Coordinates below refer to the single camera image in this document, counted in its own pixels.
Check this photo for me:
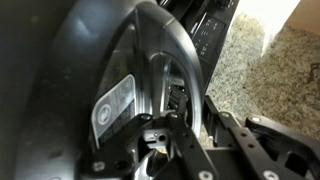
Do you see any black pressure cooker lid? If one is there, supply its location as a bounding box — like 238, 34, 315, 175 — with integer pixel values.
13, 0, 205, 180

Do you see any black kitchen stove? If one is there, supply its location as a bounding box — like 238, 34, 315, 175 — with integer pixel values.
155, 0, 242, 92

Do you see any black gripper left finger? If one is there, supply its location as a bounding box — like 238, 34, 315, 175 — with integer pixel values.
82, 111, 218, 180

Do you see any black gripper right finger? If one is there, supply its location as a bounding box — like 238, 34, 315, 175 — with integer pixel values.
202, 95, 320, 180

